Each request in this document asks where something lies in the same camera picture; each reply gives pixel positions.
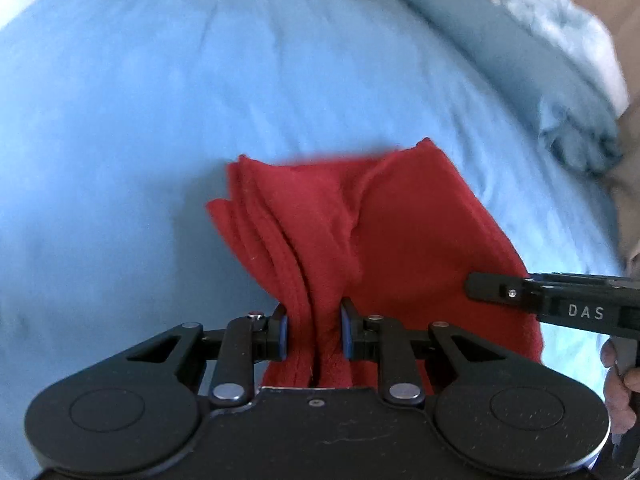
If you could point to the blue duvet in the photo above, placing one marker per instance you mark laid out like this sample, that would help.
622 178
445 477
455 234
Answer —
490 45

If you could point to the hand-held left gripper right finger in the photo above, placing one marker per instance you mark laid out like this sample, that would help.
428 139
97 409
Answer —
346 332

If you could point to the person's right hand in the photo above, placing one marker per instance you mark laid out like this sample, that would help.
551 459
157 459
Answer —
622 400

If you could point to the beige curtain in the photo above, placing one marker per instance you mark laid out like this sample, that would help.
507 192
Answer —
627 200

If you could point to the red knit sweater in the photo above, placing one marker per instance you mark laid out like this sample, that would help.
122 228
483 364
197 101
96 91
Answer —
410 220

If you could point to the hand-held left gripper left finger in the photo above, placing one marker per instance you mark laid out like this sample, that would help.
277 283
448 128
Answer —
283 336

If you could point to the bed with blue sheet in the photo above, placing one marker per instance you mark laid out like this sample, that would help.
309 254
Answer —
175 110

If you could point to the light blue blanket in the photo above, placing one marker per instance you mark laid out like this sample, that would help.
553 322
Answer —
560 25

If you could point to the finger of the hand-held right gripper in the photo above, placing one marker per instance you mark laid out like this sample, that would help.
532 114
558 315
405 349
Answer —
492 287

